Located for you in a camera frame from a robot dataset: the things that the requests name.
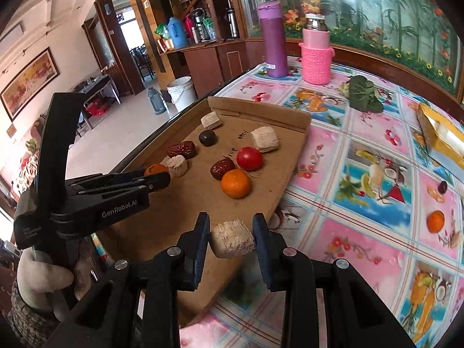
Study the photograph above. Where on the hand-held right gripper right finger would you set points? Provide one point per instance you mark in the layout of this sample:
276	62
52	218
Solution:
261	250

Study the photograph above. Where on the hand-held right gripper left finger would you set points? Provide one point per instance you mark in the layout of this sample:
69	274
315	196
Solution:
201	250

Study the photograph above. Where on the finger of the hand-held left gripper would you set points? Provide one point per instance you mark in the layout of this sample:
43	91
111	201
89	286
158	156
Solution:
108	179
137	188

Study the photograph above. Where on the orange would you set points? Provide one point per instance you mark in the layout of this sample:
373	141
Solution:
435	221
156	170
235	183

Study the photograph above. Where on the brown cardboard tray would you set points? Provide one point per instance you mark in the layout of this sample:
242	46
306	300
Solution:
174	206

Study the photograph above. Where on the dark red date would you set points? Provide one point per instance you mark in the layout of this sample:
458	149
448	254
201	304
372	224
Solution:
442	187
221	168

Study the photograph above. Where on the dark round fruit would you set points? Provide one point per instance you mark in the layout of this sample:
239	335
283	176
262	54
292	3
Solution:
207	137

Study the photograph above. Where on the person's left forearm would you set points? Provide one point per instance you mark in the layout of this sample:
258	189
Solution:
25	319

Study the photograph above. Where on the person's left hand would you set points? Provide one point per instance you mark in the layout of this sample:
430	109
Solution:
36	279

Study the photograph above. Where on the red bag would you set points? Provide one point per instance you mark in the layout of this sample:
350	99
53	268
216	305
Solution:
95	108

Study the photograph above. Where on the grey thermos jug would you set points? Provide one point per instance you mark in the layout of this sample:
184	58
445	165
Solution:
156	101

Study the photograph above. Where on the red tomato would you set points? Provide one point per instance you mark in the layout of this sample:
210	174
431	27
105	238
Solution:
249	158

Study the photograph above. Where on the small metal table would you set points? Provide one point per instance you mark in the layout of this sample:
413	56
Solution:
98	83

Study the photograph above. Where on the white bucket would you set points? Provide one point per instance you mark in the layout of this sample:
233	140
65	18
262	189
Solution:
183	96

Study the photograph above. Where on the dark wooden chair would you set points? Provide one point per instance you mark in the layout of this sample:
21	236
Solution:
141	61

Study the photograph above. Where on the wooden counter cabinet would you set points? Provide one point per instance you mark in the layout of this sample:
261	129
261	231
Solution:
203	65

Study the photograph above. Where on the green plastic bag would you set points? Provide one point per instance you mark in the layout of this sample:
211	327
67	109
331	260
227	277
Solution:
161	31

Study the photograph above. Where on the blue thermos jug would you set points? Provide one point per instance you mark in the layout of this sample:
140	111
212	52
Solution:
176	34

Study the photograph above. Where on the black thermos flask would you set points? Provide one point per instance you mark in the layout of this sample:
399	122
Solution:
197	25

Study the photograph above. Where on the green leafy vegetable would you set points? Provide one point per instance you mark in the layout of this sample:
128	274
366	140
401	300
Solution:
362	94

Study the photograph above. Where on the steel thermos flask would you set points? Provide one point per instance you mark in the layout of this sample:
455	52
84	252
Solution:
232	21

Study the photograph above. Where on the purple thermos bottle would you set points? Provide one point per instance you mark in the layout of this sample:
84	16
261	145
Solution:
273	43

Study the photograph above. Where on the pink knitted bottle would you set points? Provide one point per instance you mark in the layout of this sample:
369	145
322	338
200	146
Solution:
315	58

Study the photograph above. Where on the yellow and white box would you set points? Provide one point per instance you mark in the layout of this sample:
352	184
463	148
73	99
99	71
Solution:
435	134

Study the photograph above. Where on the glass flower display cabinet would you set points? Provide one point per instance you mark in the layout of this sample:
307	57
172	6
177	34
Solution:
380	7

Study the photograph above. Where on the framed wall painting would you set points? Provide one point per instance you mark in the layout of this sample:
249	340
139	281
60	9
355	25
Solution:
29	79

